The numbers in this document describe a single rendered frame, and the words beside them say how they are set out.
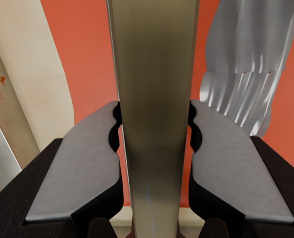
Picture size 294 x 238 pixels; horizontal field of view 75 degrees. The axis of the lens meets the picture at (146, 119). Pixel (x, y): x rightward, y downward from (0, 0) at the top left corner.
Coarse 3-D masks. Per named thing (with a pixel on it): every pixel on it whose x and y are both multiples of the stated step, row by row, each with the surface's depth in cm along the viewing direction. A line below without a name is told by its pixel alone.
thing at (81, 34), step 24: (48, 0) 15; (72, 0) 15; (96, 0) 15; (216, 0) 15; (48, 24) 16; (72, 24) 16; (96, 24) 16; (72, 48) 17; (96, 48) 17; (72, 72) 18; (96, 72) 18
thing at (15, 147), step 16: (0, 64) 17; (0, 80) 17; (0, 96) 17; (16, 96) 19; (0, 112) 17; (16, 112) 19; (0, 128) 17; (16, 128) 19; (0, 144) 18; (16, 144) 19; (32, 144) 21; (0, 160) 19; (16, 160) 19; (0, 176) 20
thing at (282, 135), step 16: (80, 80) 18; (96, 80) 18; (112, 80) 18; (192, 80) 18; (288, 80) 18; (80, 96) 19; (96, 96) 19; (112, 96) 19; (192, 96) 19; (288, 96) 19; (80, 112) 20; (272, 112) 20; (288, 112) 20; (272, 128) 21; (288, 128) 21; (272, 144) 22; (288, 144) 22; (288, 160) 23; (128, 192) 27
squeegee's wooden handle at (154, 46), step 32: (128, 0) 6; (160, 0) 6; (192, 0) 6; (128, 32) 6; (160, 32) 6; (192, 32) 6; (128, 64) 7; (160, 64) 7; (192, 64) 7; (128, 96) 8; (160, 96) 7; (128, 128) 8; (160, 128) 8; (128, 160) 10; (160, 160) 9; (160, 192) 10; (160, 224) 12
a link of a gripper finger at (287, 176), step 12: (264, 144) 8; (264, 156) 7; (276, 156) 7; (276, 168) 7; (288, 168) 7; (276, 180) 6; (288, 180) 6; (288, 192) 6; (288, 204) 6; (252, 228) 5; (264, 228) 5; (276, 228) 5; (288, 228) 5
